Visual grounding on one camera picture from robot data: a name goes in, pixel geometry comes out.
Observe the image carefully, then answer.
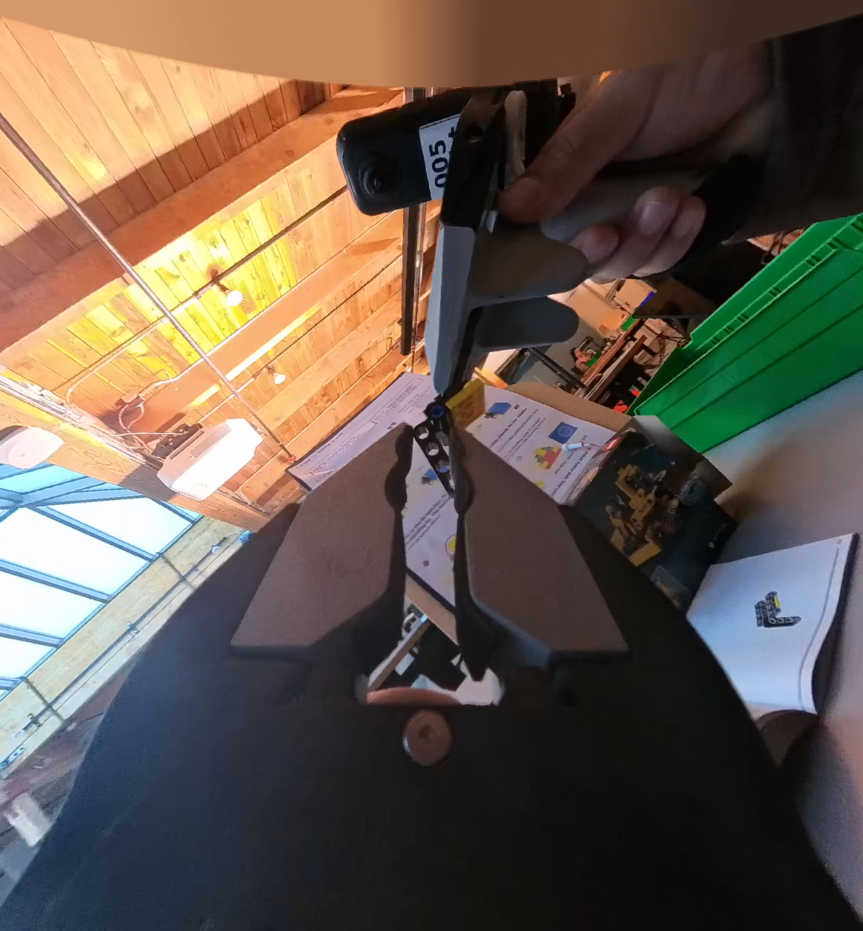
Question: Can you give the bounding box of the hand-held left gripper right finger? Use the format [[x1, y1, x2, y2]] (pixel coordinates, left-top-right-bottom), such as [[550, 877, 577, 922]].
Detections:
[[452, 435, 630, 686]]

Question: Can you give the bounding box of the metal ceiling pipe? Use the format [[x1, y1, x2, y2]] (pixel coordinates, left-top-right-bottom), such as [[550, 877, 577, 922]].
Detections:
[[0, 73, 290, 455]]

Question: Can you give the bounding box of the dark lego set box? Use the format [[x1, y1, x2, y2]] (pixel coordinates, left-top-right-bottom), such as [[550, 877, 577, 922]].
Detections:
[[570, 429, 738, 605]]

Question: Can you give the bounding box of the black and yellow lego assembly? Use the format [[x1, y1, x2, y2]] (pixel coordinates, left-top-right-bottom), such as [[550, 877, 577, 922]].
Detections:
[[411, 382, 486, 503]]

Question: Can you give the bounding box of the white ceiling light fixture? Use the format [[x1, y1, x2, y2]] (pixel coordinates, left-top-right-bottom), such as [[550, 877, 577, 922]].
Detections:
[[157, 418, 264, 501]]

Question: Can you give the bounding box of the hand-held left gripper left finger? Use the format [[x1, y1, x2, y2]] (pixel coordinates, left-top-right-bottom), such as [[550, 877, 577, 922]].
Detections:
[[229, 423, 413, 679]]

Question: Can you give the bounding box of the printed instruction sheet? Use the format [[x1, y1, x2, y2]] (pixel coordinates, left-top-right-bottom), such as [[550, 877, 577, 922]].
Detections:
[[286, 371, 625, 608]]

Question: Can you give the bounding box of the green plastic bin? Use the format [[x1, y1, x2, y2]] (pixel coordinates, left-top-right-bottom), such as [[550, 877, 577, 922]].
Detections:
[[631, 207, 863, 452]]

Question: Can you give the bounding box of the white instruction booklet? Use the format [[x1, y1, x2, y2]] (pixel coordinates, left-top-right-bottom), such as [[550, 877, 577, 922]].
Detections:
[[686, 534, 860, 717]]

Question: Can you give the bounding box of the wooden display board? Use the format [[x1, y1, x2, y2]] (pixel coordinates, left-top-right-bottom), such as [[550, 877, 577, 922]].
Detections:
[[475, 367, 636, 437]]

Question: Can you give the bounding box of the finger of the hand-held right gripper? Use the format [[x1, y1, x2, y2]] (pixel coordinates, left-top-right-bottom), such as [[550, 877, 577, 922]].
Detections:
[[426, 224, 594, 399], [446, 300, 581, 410]]

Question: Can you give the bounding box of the person's right hand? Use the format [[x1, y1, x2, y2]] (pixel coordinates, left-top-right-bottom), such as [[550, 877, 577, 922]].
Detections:
[[499, 42, 776, 286]]

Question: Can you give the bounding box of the white ceiling sensor box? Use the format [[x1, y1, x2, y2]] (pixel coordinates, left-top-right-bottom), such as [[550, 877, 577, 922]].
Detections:
[[0, 427, 65, 470]]

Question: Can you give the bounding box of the skylight window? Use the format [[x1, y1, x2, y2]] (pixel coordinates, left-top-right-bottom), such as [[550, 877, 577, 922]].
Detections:
[[0, 436, 203, 728]]

